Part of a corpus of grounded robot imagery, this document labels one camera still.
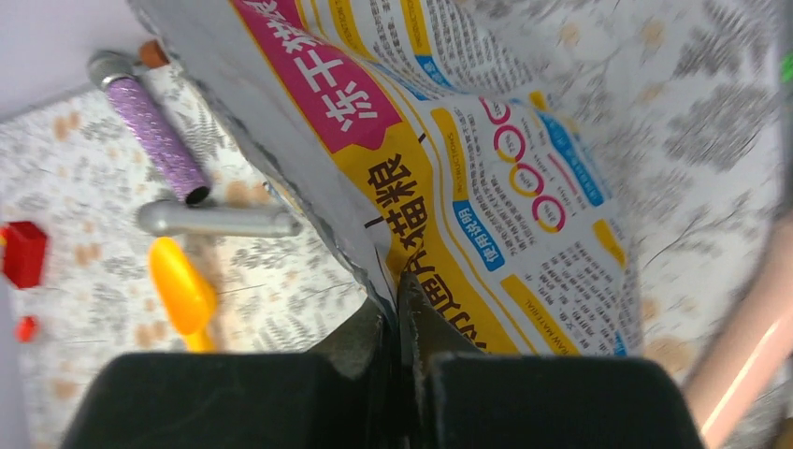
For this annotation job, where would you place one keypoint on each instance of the small brown block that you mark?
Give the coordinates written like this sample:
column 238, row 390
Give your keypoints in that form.
column 152, row 55

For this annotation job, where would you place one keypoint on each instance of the floral table mat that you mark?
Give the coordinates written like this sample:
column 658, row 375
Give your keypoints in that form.
column 678, row 104

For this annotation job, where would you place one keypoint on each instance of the pet food bag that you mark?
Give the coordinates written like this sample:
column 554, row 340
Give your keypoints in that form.
column 421, row 144

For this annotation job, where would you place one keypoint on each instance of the small orange-red block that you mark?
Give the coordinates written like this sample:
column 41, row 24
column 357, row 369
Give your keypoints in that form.
column 26, row 329

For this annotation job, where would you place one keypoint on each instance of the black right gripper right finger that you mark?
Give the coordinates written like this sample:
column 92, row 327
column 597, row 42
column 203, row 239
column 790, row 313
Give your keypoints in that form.
column 423, row 331

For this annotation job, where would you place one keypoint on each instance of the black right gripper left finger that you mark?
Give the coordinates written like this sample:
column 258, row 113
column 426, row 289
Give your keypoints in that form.
column 352, row 346

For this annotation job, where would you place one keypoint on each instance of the red plastic block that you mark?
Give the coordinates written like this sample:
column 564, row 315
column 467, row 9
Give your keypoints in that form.
column 25, row 252

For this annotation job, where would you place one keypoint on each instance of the purple glitter microphone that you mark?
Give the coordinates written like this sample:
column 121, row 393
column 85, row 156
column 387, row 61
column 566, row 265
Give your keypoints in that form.
column 114, row 75

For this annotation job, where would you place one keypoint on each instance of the yellow plastic scoop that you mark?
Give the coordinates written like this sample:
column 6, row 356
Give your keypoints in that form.
column 189, row 298

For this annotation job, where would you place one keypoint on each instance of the silver metal microphone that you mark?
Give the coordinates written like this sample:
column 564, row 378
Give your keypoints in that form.
column 166, row 218

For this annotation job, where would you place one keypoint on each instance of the pink microphone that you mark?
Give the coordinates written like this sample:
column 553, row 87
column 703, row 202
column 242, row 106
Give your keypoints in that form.
column 753, row 346

